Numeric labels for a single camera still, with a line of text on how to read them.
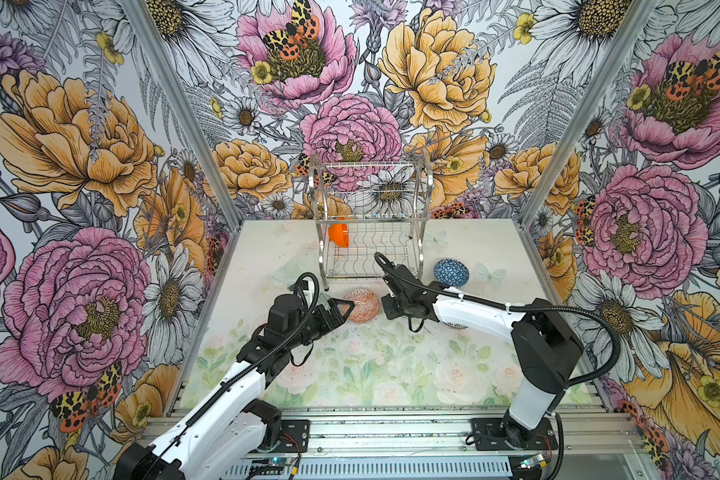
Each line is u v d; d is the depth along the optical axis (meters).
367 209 1.23
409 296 0.70
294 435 0.74
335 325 0.69
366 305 0.97
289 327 0.61
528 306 0.51
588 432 0.76
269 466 0.71
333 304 0.70
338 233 1.02
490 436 0.73
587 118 0.90
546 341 0.48
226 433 0.57
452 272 1.05
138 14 0.71
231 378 0.51
